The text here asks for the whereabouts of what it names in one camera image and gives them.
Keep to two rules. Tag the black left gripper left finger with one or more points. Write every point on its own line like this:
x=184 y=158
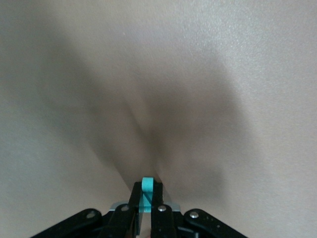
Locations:
x=123 y=220

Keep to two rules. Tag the teal foam letter i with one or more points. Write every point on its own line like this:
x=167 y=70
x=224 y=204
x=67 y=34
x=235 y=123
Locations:
x=147 y=188

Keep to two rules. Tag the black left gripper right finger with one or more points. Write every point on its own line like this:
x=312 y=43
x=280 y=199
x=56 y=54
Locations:
x=163 y=220

